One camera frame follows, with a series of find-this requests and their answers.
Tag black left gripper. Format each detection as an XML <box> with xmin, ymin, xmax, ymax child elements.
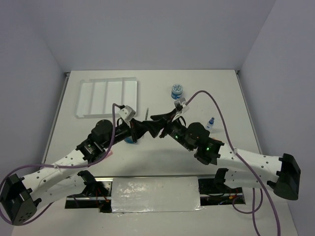
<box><xmin>102</xmin><ymin>117</ymin><xmax>148</xmax><ymax>149</ymax></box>

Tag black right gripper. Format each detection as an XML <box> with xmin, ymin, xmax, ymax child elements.
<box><xmin>142</xmin><ymin>108</ymin><xmax>194</xmax><ymax>150</ymax></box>

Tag green pen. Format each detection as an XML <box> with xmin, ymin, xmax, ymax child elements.
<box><xmin>145</xmin><ymin>107</ymin><xmax>149</xmax><ymax>121</ymax></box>

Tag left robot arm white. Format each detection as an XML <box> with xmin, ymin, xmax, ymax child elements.
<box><xmin>0</xmin><ymin>118</ymin><xmax>161</xmax><ymax>226</ymax></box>

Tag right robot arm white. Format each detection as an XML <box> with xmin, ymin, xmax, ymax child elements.
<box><xmin>144</xmin><ymin>114</ymin><xmax>301</xmax><ymax>201</ymax></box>

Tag blue jar lying sideways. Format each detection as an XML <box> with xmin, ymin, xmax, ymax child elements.
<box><xmin>124</xmin><ymin>137</ymin><xmax>138</xmax><ymax>144</ymax></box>

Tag blue paint jar white lid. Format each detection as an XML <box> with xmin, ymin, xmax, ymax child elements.
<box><xmin>171</xmin><ymin>84</ymin><xmax>183</xmax><ymax>100</ymax></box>

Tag clear bottle blue cap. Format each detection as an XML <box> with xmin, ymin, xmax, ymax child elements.
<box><xmin>206</xmin><ymin>118</ymin><xmax>215</xmax><ymax>130</ymax></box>

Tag white divided organizer tray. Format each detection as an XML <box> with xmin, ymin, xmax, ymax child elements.
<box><xmin>75</xmin><ymin>77</ymin><xmax>137</xmax><ymax>118</ymax></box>

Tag silver foil covered panel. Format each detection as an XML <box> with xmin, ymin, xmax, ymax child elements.
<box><xmin>111</xmin><ymin>177</ymin><xmax>201</xmax><ymax>213</ymax></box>

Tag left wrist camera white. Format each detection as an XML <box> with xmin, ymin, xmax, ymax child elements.
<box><xmin>118</xmin><ymin>105</ymin><xmax>136</xmax><ymax>122</ymax></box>

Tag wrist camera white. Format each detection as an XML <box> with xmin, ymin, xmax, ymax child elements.
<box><xmin>118</xmin><ymin>105</ymin><xmax>136</xmax><ymax>122</ymax></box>
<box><xmin>174</xmin><ymin>97</ymin><xmax>189</xmax><ymax>114</ymax></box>

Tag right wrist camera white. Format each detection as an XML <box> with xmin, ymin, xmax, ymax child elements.
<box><xmin>174</xmin><ymin>97</ymin><xmax>189</xmax><ymax>114</ymax></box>

